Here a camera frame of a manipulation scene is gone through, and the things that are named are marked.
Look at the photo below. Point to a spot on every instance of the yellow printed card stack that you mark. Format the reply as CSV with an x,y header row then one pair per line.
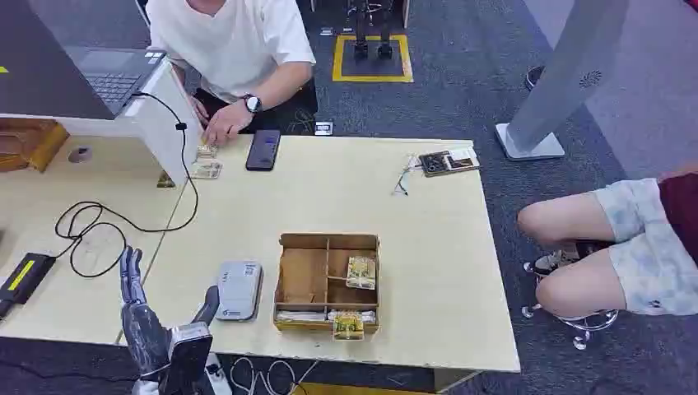
x,y
361,272

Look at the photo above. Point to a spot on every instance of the grey round puck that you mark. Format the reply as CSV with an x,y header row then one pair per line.
x,y
80,155

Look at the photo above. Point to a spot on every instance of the dark shoe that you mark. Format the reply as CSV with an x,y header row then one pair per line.
x,y
534,76

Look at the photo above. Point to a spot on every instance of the person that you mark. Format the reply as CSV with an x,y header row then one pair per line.
x,y
643,261
229,43

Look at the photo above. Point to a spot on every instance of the chrome stool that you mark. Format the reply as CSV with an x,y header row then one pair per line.
x,y
586,326

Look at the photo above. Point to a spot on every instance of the white power strip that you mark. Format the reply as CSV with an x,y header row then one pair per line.
x,y
218,376

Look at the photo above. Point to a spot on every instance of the silver floor socket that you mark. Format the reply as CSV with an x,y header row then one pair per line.
x,y
324,128

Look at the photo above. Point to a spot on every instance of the black wristwatch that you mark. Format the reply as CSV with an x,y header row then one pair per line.
x,y
252,103

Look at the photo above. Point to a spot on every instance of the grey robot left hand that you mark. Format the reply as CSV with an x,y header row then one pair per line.
x,y
143,332

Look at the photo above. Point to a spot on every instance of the black smartphone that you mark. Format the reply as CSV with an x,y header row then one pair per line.
x,y
263,150

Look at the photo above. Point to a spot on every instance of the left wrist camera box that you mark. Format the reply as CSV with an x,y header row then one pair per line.
x,y
188,354

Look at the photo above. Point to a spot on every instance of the white standing pillar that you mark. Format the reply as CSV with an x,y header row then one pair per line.
x,y
567,71

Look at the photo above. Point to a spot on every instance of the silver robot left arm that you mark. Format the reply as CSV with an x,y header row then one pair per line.
x,y
144,387

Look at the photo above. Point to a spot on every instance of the white laptop riser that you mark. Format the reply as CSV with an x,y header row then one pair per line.
x,y
163,122

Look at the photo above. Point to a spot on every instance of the grey card case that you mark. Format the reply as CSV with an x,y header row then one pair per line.
x,y
239,290

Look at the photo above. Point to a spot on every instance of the wooden compartment card box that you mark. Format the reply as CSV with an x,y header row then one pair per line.
x,y
302,275

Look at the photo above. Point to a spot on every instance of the dark grey laptop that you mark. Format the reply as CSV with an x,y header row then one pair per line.
x,y
49,60

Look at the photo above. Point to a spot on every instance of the small floor plate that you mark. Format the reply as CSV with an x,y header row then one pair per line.
x,y
326,31

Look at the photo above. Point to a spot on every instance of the brown tray of small parts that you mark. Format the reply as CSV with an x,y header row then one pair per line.
x,y
447,162

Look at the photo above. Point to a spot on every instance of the black robot legs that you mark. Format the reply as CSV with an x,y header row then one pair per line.
x,y
361,32

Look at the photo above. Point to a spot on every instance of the brown wooden box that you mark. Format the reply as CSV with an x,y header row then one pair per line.
x,y
27,143

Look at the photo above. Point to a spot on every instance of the white card pile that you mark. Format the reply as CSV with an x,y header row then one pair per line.
x,y
300,316
368,315

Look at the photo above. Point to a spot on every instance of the black yellow-labelled power adapter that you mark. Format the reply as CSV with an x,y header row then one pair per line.
x,y
24,277

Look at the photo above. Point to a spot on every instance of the person's right hand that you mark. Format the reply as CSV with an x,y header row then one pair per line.
x,y
199,110

